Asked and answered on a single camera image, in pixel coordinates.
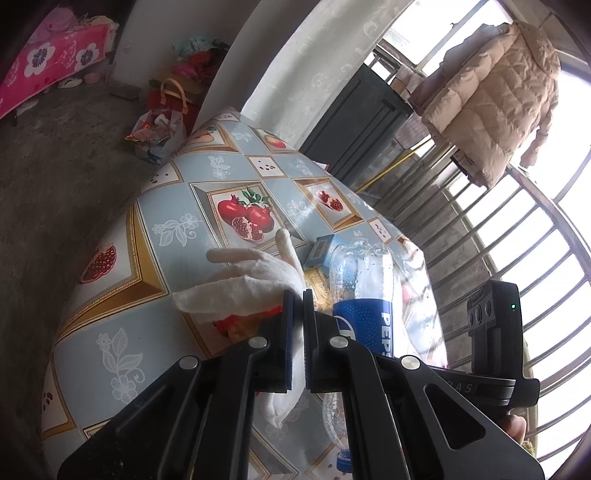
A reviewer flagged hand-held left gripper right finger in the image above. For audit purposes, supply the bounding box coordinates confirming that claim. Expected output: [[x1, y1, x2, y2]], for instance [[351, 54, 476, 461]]
[[302, 288, 546, 480]]

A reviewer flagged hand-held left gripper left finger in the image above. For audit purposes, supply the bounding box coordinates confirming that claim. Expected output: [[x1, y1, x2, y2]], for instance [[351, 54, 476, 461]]
[[58, 290, 301, 480]]

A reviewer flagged red orange snack packet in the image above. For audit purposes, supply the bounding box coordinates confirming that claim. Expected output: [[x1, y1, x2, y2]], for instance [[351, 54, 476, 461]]
[[212, 307, 283, 344]]

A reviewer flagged yellow snack packet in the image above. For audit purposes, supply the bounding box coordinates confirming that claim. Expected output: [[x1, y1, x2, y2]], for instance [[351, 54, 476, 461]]
[[302, 268, 334, 315]]

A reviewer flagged white cotton glove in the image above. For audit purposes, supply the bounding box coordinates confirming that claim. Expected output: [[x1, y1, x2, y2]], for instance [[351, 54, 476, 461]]
[[173, 228, 315, 428]]

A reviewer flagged clear plastic bottle blue label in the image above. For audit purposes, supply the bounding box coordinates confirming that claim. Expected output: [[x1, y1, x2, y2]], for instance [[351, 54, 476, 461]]
[[322, 237, 398, 474]]

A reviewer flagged small blue cardboard box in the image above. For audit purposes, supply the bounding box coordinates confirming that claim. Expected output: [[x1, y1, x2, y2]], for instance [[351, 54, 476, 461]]
[[302, 234, 335, 269]]

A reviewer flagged person's right hand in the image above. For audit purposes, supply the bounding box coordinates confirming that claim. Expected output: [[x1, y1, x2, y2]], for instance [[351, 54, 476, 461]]
[[501, 414, 528, 441]]

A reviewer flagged fruit print tablecloth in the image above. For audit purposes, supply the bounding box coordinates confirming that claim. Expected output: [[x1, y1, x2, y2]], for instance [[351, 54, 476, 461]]
[[41, 106, 448, 480]]

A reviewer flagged metal balcony railing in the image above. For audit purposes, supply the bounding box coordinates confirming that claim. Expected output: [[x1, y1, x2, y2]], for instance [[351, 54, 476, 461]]
[[360, 37, 591, 462]]

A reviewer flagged dark grey cabinet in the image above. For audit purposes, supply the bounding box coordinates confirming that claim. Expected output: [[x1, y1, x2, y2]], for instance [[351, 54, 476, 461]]
[[300, 62, 414, 185]]

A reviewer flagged plastic bag of snacks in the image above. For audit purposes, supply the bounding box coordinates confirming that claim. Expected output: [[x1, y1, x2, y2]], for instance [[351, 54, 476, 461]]
[[122, 108, 188, 166]]

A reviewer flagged beige puffer jacket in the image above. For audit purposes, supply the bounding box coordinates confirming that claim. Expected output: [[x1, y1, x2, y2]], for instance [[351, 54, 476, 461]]
[[409, 21, 561, 188]]

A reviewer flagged pile of colourful clothes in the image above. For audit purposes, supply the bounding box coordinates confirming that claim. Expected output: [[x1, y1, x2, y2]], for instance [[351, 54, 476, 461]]
[[172, 34, 230, 84]]

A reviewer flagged pink floral blanket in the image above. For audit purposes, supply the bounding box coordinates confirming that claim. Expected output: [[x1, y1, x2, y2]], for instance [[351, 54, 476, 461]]
[[0, 21, 114, 121]]

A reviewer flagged yellow broom handle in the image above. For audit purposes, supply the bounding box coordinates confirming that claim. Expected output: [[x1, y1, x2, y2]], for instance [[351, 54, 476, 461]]
[[358, 138, 432, 192]]

